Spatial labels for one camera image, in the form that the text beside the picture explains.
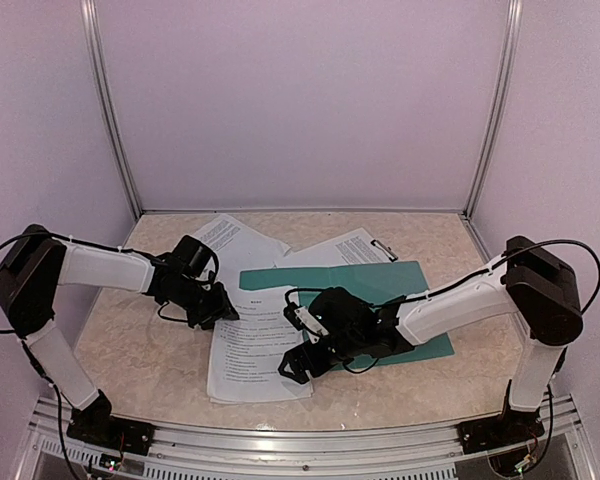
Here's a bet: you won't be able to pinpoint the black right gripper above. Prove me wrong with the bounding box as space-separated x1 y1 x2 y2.
277 330 363 385

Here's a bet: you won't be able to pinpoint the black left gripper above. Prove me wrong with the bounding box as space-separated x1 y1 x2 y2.
166 276 239 330

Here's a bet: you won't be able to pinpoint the paper sheets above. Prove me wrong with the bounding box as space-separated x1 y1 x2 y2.
207 286 313 404

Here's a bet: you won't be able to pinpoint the printed paper sheet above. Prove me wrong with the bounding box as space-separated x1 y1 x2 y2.
276 228 399 268
194 214 291 274

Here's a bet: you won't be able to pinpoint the dark teal folder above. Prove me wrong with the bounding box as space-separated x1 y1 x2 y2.
239 259 455 369

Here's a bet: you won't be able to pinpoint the silver clipboard clip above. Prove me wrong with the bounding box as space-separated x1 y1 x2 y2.
368 239 400 262

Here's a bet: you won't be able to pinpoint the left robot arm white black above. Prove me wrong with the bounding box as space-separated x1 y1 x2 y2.
0 224 239 445

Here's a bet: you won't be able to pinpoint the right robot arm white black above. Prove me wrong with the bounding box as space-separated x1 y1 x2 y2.
278 236 583 444

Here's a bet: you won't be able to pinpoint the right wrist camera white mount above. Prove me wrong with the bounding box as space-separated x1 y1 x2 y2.
283 302 329 343

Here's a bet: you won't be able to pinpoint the front aluminium rail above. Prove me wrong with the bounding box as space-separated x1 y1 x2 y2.
10 396 600 479

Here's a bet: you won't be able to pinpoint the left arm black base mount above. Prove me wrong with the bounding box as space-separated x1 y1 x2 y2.
67 390 156 456

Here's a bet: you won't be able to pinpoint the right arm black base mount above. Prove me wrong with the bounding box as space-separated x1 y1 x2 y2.
456 381 545 454

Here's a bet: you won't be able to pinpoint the left aluminium frame post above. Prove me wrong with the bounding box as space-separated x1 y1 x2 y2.
80 0 144 221

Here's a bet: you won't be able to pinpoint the aluminium frame post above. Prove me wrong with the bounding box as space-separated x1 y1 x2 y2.
463 0 523 222
80 0 144 221

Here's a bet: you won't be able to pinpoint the right aluminium frame post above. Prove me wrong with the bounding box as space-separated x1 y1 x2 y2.
463 0 523 222

